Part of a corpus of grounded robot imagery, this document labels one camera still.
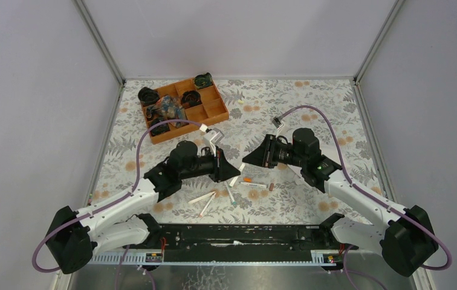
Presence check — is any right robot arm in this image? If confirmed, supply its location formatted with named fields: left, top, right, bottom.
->
left=242, top=128, right=439, bottom=277

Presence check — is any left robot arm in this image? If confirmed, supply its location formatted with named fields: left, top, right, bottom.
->
left=45, top=141, right=241, bottom=274

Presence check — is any white pen with label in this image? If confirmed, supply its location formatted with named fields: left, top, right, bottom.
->
left=240, top=182, right=267, bottom=188

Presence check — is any white pen orange tip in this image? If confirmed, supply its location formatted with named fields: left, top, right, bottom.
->
left=199, top=192, right=216, bottom=218

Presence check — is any white pen teal tip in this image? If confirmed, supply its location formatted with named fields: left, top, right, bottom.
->
left=224, top=182, right=237, bottom=205

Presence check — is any black roll bottom tray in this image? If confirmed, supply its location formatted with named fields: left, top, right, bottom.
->
left=150, top=117, right=170, bottom=137

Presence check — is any black roll middle tray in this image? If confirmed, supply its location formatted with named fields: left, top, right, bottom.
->
left=181, top=90, right=202, bottom=108

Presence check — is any orange wooden divided tray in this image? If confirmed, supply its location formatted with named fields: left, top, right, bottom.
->
left=141, top=78, right=229, bottom=144

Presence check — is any colourful crumpled wrapper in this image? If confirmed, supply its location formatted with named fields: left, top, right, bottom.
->
left=144, top=95, right=187, bottom=128

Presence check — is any black roll top tray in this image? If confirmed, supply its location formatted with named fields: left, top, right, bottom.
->
left=193, top=72, right=213, bottom=90

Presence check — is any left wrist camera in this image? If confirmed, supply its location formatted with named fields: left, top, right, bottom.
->
left=203, top=128, right=224, bottom=155

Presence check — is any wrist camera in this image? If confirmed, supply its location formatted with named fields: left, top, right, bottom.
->
left=271, top=116, right=286, bottom=137
left=203, top=128, right=224, bottom=155

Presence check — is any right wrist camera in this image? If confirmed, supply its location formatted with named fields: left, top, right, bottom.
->
left=271, top=116, right=286, bottom=137

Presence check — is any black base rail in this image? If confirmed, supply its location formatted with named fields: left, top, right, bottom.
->
left=127, top=214, right=349, bottom=265

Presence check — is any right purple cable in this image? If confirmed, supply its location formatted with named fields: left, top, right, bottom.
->
left=272, top=105, right=453, bottom=290

